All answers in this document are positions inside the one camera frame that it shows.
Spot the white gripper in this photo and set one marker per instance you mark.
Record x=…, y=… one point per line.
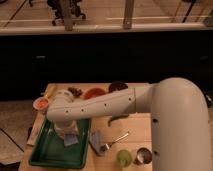
x=63, y=130

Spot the blue sponge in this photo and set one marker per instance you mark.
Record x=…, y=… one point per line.
x=70, y=139

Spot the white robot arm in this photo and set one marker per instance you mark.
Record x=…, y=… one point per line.
x=180, y=131

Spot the green plastic tray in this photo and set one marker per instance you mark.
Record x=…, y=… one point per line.
x=49, y=149

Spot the grey folded cloth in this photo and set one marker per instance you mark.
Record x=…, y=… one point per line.
x=95, y=140

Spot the brown dried fruit cluster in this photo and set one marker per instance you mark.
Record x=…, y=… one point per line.
x=76, y=92

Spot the small pink bowl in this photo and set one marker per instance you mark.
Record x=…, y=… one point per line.
x=41, y=103

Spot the green chili pepper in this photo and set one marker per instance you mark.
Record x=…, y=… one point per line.
x=113, y=118

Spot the orange bowl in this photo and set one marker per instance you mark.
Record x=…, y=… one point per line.
x=94, y=92

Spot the green plastic cup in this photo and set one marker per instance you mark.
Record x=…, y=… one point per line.
x=123, y=158

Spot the dark maroon bowl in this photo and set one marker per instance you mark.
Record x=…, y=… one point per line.
x=117, y=86

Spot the metal cup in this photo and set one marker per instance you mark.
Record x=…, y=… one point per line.
x=143, y=156

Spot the black office chair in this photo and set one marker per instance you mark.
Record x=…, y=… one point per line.
x=65, y=9

